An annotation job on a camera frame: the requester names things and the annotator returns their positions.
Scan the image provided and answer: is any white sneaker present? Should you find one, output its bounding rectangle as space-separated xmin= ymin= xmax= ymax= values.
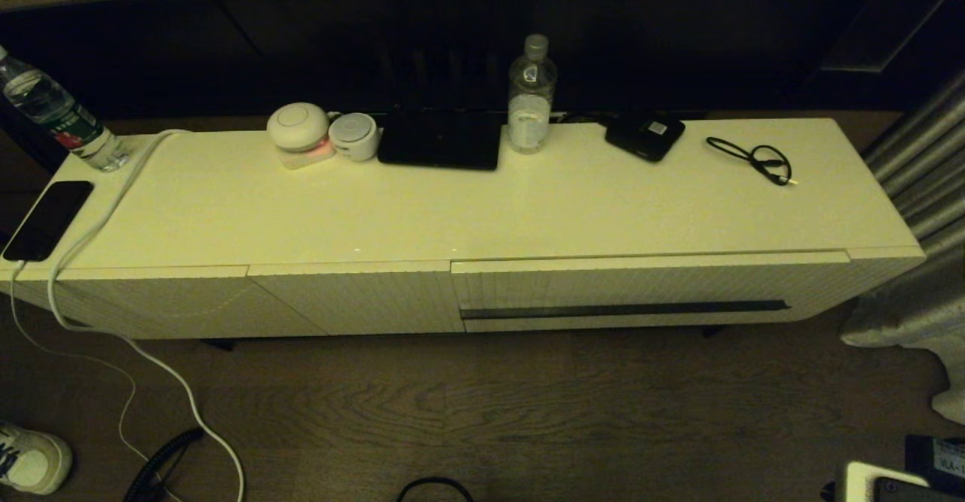
xmin=0 ymin=421 xmax=74 ymax=496

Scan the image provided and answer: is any white dome-shaped device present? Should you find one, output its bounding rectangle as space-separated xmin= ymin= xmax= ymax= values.
xmin=265 ymin=102 xmax=331 ymax=152

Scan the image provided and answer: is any thick white cable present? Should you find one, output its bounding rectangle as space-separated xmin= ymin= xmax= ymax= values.
xmin=47 ymin=128 xmax=247 ymax=502

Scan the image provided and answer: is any water bottle with green label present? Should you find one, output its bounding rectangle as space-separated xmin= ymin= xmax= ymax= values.
xmin=0 ymin=44 xmax=135 ymax=172

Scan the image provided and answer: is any dark grey door frame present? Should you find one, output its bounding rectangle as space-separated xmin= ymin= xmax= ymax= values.
xmin=820 ymin=0 xmax=965 ymax=75

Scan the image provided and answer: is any black cable loop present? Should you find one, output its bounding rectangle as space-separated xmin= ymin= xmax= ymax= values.
xmin=396 ymin=476 xmax=476 ymax=502

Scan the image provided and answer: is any black coiled cable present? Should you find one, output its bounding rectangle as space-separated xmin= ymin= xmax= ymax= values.
xmin=123 ymin=428 xmax=206 ymax=502

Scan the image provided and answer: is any black smartphone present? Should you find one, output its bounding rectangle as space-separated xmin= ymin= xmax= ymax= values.
xmin=2 ymin=179 xmax=95 ymax=262

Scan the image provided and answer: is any white cabinet drawer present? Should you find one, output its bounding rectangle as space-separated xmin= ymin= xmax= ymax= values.
xmin=451 ymin=250 xmax=851 ymax=335

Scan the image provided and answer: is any small black labelled device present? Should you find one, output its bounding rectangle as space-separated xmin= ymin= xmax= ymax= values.
xmin=605 ymin=112 xmax=687 ymax=164

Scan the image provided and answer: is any small white round speaker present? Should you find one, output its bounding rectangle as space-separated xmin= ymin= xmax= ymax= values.
xmin=328 ymin=112 xmax=380 ymax=161

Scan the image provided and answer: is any black flat tablet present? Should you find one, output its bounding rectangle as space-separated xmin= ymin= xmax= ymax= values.
xmin=377 ymin=105 xmax=503 ymax=170

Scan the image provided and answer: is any thin white charging cable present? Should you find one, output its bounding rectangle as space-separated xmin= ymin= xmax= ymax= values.
xmin=9 ymin=261 xmax=183 ymax=502

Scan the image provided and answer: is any white low cabinet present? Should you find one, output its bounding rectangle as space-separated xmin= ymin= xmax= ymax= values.
xmin=0 ymin=116 xmax=927 ymax=352

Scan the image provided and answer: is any black audio cable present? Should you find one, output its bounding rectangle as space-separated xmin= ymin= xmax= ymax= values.
xmin=706 ymin=136 xmax=798 ymax=186

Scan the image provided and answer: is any clear bottle with grey cap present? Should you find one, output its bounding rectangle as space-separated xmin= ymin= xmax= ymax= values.
xmin=507 ymin=32 xmax=559 ymax=155

